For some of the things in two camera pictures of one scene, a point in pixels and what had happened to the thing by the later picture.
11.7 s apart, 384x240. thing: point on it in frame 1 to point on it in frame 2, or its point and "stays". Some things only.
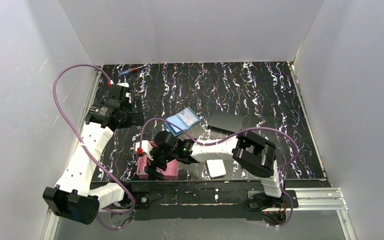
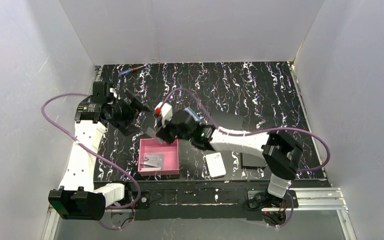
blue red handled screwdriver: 129,70 stays
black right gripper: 155,158 to 166,129
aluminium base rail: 326,200 stays
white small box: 216,168 stays
